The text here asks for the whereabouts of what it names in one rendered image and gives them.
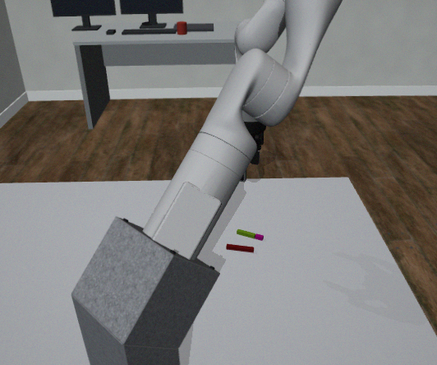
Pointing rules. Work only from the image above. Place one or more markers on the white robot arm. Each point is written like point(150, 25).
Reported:
point(219, 156)

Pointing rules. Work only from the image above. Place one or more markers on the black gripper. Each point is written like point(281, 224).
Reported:
point(256, 128)

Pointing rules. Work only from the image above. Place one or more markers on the dark red rod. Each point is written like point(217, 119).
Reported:
point(239, 248)

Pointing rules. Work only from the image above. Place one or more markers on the lime green rod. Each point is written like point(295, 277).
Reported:
point(245, 233)

